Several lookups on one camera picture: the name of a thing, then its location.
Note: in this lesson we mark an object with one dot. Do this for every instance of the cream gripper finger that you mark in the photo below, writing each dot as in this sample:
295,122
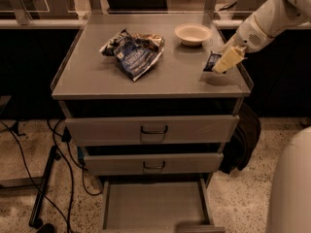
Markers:
230,43
231,56

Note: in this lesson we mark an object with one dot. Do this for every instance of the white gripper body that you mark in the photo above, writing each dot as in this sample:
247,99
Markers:
250,33

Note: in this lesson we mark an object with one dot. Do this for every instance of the blue rxbar blueberry bar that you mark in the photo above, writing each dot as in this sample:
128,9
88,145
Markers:
211,62

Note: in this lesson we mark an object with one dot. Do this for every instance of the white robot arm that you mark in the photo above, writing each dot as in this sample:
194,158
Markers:
289,208

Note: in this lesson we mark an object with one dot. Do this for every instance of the grey metal drawer cabinet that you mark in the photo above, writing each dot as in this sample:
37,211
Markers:
91,85

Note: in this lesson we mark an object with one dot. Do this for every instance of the grey middle drawer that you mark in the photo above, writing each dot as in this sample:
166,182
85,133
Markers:
178,163

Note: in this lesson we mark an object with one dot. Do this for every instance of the grey drawer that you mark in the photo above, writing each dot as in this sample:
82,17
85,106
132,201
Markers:
173,207
178,163
148,130

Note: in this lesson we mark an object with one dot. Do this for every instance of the grey bottom drawer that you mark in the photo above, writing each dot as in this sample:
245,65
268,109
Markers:
173,207

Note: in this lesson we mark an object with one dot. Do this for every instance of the grey top drawer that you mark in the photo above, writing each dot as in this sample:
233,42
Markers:
148,130

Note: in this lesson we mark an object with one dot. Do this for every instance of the white ceramic bowl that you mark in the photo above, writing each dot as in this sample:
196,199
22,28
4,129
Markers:
192,35

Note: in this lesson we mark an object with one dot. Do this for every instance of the blue crumpled chip bag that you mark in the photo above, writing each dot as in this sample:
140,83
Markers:
136,54

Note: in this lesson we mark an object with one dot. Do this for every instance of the black backpack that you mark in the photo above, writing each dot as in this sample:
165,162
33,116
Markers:
238,151

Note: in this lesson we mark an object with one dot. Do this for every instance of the dark storage bin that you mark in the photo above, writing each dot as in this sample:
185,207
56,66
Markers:
137,5

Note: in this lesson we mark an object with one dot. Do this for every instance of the black stand leg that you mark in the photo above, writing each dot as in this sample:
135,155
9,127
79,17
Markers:
35,220

